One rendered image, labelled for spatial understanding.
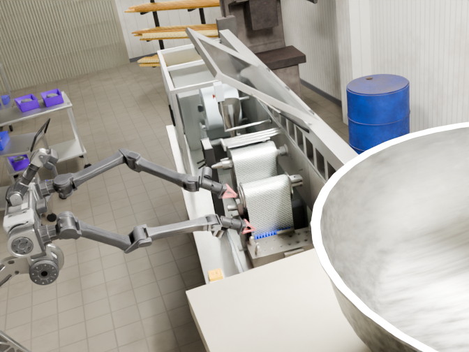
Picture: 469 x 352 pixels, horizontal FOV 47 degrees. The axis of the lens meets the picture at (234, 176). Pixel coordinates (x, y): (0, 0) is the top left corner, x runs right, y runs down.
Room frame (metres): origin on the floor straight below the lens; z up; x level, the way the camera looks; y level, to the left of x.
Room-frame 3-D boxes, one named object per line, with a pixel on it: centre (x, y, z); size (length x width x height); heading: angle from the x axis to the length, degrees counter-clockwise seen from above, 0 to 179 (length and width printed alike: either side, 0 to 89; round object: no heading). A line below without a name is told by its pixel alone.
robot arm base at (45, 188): (2.56, 0.99, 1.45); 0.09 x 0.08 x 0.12; 14
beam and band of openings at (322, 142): (3.17, -0.31, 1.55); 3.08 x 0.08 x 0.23; 7
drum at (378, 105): (4.84, -1.49, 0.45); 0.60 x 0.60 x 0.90
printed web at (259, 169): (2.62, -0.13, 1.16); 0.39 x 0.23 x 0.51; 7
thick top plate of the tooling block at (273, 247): (2.32, -0.21, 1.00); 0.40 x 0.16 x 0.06; 97
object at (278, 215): (2.43, -0.16, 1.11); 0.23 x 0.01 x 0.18; 97
